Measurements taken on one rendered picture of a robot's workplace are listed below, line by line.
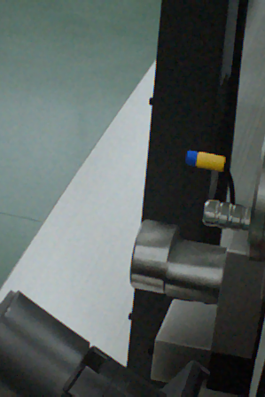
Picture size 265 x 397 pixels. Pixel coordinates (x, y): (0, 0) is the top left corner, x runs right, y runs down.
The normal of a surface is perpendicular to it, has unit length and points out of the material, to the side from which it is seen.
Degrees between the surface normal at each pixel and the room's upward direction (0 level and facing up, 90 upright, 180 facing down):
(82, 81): 0
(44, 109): 0
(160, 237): 26
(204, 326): 0
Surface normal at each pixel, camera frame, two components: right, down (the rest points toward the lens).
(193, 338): 0.08, -0.88
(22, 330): 0.40, -0.43
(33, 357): 0.24, -0.18
